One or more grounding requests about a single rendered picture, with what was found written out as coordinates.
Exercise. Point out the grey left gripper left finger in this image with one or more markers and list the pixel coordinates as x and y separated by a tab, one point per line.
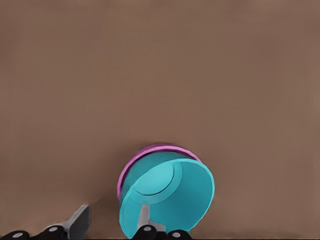
75	223

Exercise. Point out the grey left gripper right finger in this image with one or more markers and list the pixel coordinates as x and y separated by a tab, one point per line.
146	226

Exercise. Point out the blue bowl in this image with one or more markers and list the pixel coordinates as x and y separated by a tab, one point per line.
172	190

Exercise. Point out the pink bowl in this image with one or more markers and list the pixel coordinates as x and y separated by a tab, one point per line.
140	156

